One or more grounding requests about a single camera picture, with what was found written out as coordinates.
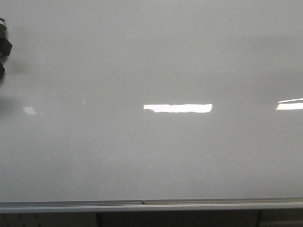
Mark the black and white marker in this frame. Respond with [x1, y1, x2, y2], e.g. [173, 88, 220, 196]
[0, 18, 12, 81]

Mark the white whiteboard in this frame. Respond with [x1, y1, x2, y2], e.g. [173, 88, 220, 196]
[0, 0, 303, 202]

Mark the aluminium whiteboard tray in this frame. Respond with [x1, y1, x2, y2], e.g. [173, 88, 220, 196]
[0, 198, 303, 214]

